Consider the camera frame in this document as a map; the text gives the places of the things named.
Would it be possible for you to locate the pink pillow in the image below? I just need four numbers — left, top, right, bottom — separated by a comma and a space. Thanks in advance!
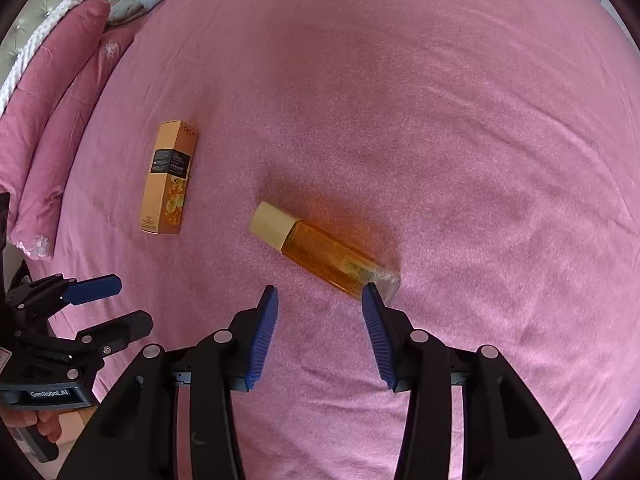
10, 25, 143, 261
0, 0, 112, 201

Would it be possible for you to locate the pink bed sheet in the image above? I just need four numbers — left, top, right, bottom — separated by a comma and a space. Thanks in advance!
50, 0, 640, 480

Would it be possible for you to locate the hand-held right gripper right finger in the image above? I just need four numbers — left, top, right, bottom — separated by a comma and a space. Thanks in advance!
361, 282, 583, 480

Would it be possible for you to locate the amber bottle with cream cap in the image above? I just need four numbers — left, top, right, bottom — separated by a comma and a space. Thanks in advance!
249, 201, 402, 306

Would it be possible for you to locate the white braided rope trim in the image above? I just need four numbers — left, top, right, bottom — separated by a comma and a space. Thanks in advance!
0, 0, 103, 111

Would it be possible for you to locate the orange cosmetic box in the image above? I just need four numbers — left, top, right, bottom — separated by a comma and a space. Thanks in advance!
139, 120, 199, 236

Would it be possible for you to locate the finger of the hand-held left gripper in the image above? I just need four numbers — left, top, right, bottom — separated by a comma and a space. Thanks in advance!
15, 274, 123, 321
45, 310, 154, 361

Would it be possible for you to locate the person's left hand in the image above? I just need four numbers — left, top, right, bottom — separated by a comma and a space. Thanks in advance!
4, 408, 64, 444

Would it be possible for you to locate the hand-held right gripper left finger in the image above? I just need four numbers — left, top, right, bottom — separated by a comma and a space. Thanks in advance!
57, 285, 279, 480

